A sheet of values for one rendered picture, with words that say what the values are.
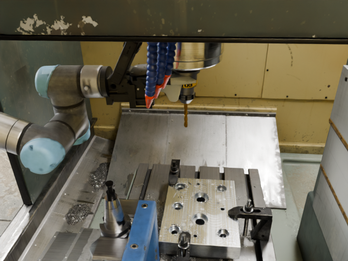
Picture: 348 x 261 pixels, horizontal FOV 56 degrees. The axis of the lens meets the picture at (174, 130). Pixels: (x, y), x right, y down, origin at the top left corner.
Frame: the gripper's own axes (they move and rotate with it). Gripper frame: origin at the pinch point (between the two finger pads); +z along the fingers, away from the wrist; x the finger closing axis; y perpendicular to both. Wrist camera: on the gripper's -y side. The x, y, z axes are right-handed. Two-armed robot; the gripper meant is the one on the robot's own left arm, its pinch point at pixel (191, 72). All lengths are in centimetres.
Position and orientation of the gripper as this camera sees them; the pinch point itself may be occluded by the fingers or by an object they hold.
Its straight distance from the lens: 72.6
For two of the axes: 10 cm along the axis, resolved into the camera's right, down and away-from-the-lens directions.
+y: 0.4, 8.7, 5.0
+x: -1.0, 5.0, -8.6
